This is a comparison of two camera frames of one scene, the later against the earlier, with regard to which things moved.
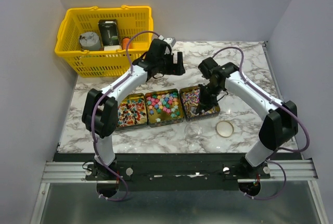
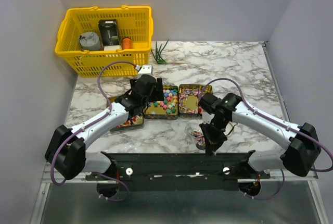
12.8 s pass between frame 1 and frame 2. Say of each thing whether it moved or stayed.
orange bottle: stayed
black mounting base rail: stayed
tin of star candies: moved
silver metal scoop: moved
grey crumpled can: stayed
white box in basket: stayed
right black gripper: moved
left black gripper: moved
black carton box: stayed
